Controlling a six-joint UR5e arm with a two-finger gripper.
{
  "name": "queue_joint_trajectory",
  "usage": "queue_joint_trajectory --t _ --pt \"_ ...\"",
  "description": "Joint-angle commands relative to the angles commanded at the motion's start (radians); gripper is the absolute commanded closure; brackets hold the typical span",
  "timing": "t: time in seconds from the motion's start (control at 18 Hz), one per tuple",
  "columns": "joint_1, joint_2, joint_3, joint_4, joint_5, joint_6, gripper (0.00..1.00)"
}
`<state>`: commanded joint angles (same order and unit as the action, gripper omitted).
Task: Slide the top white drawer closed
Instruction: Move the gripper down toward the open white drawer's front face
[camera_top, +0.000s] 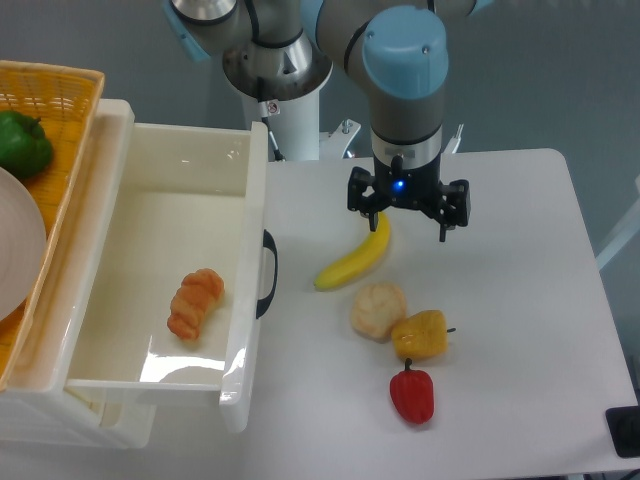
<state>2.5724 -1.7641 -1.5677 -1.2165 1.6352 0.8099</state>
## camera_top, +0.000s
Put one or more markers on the white drawer cabinet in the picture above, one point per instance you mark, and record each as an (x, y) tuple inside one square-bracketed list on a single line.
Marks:
[(34, 407)]

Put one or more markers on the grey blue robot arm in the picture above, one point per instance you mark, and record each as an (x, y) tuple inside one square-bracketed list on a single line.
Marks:
[(394, 51)]

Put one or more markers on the orange woven basket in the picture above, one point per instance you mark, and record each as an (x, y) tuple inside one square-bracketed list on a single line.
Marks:
[(65, 99)]

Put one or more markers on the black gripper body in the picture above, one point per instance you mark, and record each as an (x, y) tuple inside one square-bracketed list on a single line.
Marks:
[(396, 186)]

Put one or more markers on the croissant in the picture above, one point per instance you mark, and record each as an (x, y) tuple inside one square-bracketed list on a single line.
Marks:
[(199, 294)]

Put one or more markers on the red bell pepper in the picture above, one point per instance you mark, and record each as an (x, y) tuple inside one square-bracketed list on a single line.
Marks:
[(412, 394)]

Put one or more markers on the yellow banana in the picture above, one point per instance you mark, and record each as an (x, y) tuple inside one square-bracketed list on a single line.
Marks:
[(358, 261)]

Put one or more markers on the green bell pepper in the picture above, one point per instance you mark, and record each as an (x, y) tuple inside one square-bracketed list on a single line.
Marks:
[(25, 150)]

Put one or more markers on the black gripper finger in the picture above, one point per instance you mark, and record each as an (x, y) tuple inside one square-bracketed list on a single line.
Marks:
[(363, 197), (449, 206)]

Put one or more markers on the black device at table edge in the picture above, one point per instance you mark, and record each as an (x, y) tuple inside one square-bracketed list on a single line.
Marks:
[(624, 428)]

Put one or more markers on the white plate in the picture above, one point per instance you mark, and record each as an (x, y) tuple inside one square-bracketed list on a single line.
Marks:
[(23, 242)]

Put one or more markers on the yellow bell pepper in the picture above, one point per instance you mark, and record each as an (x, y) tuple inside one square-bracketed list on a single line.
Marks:
[(421, 336)]

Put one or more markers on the pale bread roll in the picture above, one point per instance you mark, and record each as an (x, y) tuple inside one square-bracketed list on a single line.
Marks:
[(376, 309)]

